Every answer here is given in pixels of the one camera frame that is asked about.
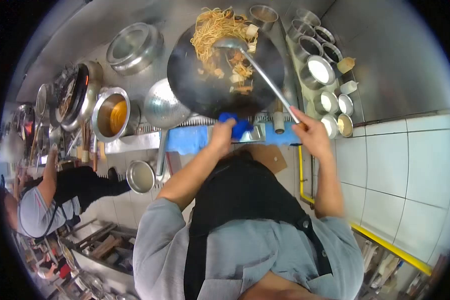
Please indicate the person's left hand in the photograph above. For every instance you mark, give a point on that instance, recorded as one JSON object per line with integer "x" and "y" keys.
{"x": 220, "y": 138}

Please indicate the person's right hand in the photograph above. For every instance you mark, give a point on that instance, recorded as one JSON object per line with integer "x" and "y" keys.
{"x": 315, "y": 137}

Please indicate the person's left fingers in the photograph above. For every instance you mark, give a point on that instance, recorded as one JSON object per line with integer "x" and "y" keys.
{"x": 228, "y": 122}

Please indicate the person's right thumb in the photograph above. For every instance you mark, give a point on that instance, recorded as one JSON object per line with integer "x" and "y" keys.
{"x": 298, "y": 129}

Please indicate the person's right index finger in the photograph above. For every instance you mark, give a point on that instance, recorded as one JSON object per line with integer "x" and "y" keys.
{"x": 306, "y": 114}

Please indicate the blue cloth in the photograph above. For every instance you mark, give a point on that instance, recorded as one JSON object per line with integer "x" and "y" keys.
{"x": 240, "y": 127}

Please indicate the black wok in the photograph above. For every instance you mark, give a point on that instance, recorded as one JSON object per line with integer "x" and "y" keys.
{"x": 195, "y": 82}

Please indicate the brown cardboard sheet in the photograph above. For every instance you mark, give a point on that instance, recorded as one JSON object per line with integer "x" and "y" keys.
{"x": 270, "y": 157}

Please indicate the blue stove edge strip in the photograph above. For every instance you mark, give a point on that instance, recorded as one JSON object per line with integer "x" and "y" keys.
{"x": 187, "y": 139}

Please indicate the row of steel seasoning containers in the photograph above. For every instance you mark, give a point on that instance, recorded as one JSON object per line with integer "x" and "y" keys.
{"x": 317, "y": 71}

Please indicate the white squeeze bottle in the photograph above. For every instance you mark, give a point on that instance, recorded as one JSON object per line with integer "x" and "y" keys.
{"x": 348, "y": 87}

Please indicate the yellowish squeeze bottle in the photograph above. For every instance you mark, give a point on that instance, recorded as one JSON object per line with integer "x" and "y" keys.
{"x": 345, "y": 65}

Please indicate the steel perforated strainer ladle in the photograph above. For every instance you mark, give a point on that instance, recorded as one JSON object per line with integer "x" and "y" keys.
{"x": 165, "y": 105}

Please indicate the fried noodles with vegetables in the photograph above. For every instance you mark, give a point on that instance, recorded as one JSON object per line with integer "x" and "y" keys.
{"x": 213, "y": 33}

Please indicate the small steel bowl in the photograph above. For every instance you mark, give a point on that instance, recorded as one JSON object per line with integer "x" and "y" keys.
{"x": 140, "y": 177}

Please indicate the steel cup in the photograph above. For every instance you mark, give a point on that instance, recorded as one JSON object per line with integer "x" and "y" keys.
{"x": 263, "y": 15}

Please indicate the steel pot with orange oil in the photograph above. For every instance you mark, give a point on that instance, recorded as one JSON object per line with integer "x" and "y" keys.
{"x": 110, "y": 114}

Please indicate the person's body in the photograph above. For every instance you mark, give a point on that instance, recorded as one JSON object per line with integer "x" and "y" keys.
{"x": 243, "y": 240}

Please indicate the steel pot with lid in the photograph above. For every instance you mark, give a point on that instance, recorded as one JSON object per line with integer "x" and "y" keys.
{"x": 135, "y": 47}

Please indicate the large steel basin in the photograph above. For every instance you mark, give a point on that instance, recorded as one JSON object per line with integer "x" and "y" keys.
{"x": 93, "y": 86}

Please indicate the yellow pipe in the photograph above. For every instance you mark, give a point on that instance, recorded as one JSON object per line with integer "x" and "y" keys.
{"x": 390, "y": 245}

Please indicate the black pan with food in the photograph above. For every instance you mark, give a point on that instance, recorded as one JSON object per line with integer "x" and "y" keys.
{"x": 73, "y": 93}

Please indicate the metal floor rack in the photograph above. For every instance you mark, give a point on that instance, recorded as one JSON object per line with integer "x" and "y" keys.
{"x": 101, "y": 243}

